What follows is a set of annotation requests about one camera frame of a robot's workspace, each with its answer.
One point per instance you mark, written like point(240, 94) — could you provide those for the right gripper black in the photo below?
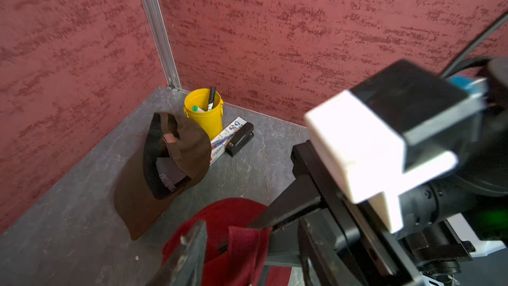
point(333, 241)

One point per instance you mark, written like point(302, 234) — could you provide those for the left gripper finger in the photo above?
point(186, 264)

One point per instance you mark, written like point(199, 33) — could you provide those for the red cap with white logo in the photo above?
point(235, 254)

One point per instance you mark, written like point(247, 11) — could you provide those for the brown cap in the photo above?
point(174, 157)

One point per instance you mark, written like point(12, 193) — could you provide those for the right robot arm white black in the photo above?
point(462, 214)

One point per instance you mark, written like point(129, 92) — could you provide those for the white staples box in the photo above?
point(219, 142)

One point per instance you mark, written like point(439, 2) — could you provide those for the black stapler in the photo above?
point(240, 139)

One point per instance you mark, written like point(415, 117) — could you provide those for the yellow plastic bucket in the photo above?
point(209, 121)

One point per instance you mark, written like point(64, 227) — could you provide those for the black marker in bucket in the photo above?
point(211, 99)

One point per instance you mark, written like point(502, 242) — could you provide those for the right corner aluminium profile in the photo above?
point(159, 33)

